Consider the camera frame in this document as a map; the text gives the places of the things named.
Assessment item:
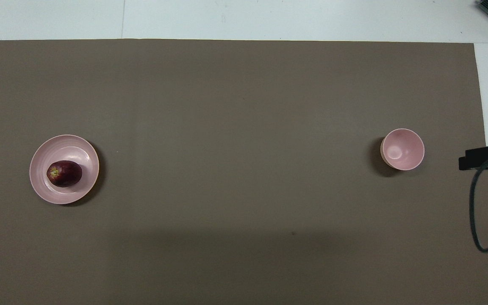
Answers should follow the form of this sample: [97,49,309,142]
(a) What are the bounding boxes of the dark red apple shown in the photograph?
[47,160,83,188]

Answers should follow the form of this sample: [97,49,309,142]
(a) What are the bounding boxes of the pink bowl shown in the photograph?
[380,128,425,171]

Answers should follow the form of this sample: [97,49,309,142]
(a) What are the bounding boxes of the pink plate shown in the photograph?
[29,134,100,205]

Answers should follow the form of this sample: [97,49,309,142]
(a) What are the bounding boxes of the brown table mat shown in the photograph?
[0,39,488,305]

